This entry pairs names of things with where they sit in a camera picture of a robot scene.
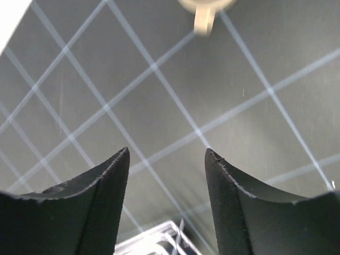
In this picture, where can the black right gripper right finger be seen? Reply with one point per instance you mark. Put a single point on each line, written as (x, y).
(252, 217)

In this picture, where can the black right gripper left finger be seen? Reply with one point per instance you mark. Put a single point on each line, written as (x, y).
(79, 216)

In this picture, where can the small beige mug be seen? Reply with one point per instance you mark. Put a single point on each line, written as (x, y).
(204, 13)

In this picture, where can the black grid mat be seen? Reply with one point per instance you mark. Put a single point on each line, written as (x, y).
(82, 79)

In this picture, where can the white wire dish rack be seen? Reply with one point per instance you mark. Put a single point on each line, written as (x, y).
(166, 238)

